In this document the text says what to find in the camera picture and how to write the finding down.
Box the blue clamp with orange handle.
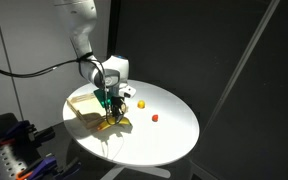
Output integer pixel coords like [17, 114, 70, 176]
[16, 153, 60, 180]

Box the small yellow-orange toy fruit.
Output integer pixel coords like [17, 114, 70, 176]
[136, 99, 147, 110]

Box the teal camera mount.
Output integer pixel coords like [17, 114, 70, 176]
[93, 88, 112, 108]

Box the thick black cable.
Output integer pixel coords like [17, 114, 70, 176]
[0, 58, 95, 79]

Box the yellow toy banana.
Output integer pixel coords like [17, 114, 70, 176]
[96, 116, 133, 132]

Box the shallow wooden slatted box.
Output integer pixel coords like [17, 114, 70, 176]
[66, 92, 129, 131]

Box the round white table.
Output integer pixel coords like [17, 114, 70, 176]
[62, 78, 201, 167]

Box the perforated metal board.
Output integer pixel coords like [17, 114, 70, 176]
[0, 149, 30, 180]

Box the dark blue black clamp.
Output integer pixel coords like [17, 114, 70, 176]
[55, 156, 84, 179]

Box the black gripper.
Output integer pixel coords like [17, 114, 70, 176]
[109, 94, 129, 123]

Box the blue clamp with black jaws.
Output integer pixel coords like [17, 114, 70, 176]
[0, 119, 57, 146]

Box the white table base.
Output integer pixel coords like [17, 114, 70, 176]
[100, 164, 172, 180]

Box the white camera module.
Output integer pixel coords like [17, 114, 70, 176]
[118, 85, 137, 100]

